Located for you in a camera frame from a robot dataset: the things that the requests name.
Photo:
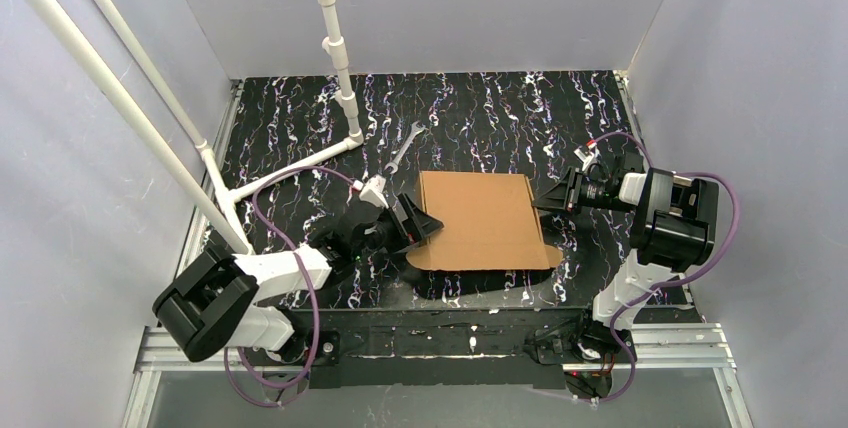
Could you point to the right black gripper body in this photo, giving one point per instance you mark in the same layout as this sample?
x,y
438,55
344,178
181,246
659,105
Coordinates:
x,y
571,188

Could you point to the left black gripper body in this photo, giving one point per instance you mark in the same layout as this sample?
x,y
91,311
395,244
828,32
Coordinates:
x,y
403,220

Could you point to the brown cardboard box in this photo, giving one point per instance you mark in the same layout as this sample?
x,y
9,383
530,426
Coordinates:
x,y
489,224

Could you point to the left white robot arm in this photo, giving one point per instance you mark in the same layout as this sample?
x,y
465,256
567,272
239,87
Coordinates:
x,y
216,301

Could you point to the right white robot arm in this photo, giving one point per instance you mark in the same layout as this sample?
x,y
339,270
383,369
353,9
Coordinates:
x,y
673,229

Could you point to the silver wrench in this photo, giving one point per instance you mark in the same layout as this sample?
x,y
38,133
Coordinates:
x,y
416,129

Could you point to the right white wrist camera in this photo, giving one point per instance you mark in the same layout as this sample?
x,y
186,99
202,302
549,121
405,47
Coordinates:
x,y
588,154

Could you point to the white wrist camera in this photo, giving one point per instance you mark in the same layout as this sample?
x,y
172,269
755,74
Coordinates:
x,y
588,154
371,191

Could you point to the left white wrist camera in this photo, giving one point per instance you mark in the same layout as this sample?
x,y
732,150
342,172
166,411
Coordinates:
x,y
371,191

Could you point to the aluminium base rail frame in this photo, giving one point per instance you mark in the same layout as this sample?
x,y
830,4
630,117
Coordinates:
x,y
445,350

